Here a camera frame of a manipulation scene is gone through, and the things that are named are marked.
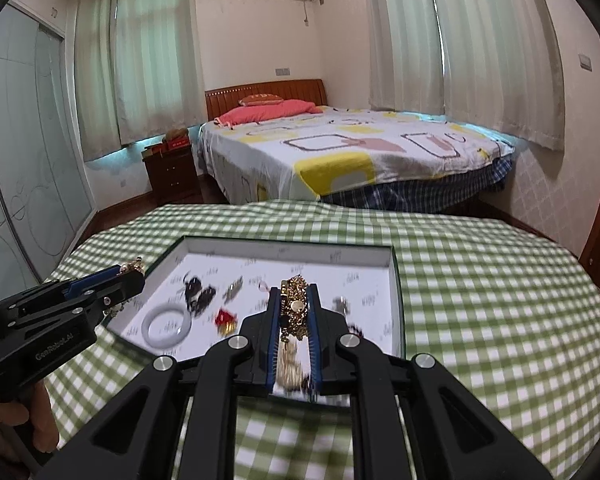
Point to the frosted glass wardrobe door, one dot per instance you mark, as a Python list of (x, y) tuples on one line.
[(35, 150)]

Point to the dark wooden nightstand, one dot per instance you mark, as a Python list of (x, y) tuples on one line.
[(172, 175)]

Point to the white jade bangle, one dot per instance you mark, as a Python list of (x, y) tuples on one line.
[(150, 335)]

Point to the pink pillow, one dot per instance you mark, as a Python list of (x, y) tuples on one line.
[(275, 109)]

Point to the patterned white bedsheet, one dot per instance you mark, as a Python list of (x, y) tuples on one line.
[(330, 150)]

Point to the white sheer curtain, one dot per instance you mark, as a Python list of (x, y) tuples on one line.
[(97, 70), (500, 50), (405, 35), (155, 60)]

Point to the dark green jewelry tray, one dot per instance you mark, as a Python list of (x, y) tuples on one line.
[(330, 265)]

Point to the white wall switch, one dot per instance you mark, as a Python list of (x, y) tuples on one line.
[(586, 61)]

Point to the green white checkered tablecloth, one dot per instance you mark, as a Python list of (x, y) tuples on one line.
[(480, 310)]

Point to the red box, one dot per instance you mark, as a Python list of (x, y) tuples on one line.
[(175, 146)]

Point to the wooden bed headboard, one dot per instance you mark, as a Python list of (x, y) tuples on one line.
[(265, 87)]

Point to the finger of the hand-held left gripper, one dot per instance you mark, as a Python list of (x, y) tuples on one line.
[(92, 281), (122, 290)]

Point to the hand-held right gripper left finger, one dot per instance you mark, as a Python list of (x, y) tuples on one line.
[(275, 340)]

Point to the brown plush item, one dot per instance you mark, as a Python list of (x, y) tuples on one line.
[(176, 134)]

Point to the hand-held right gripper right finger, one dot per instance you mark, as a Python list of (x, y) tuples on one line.
[(314, 342)]

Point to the red knot charm gold top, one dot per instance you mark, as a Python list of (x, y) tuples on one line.
[(225, 319)]

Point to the person's left hand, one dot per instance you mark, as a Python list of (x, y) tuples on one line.
[(42, 420)]

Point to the silver rhinestone brooch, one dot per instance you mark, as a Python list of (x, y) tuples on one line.
[(233, 290)]

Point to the grey wall socket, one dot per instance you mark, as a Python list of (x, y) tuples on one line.
[(283, 70)]

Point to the small orange cushion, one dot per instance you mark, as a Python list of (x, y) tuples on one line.
[(262, 100)]

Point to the gold and pearl jewelry cluster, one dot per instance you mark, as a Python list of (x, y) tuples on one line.
[(295, 295)]

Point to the blue plaid bed skirt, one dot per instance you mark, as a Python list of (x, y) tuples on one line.
[(405, 192)]

